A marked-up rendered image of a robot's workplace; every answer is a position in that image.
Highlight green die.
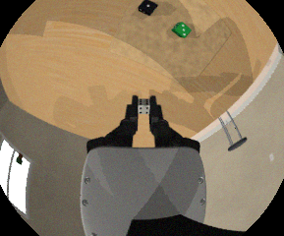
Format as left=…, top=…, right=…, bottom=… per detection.
left=171, top=22, right=192, bottom=38

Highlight white die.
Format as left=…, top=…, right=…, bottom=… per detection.
left=138, top=98, right=150, bottom=114

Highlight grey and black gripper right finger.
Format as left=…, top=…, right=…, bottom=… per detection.
left=149, top=95, right=200, bottom=152

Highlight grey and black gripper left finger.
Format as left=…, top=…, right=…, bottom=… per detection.
left=86, top=95, right=139, bottom=153

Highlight black die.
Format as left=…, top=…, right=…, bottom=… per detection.
left=138, top=0, right=158, bottom=16

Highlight brown mat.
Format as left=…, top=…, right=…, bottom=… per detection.
left=108, top=0, right=231, bottom=89

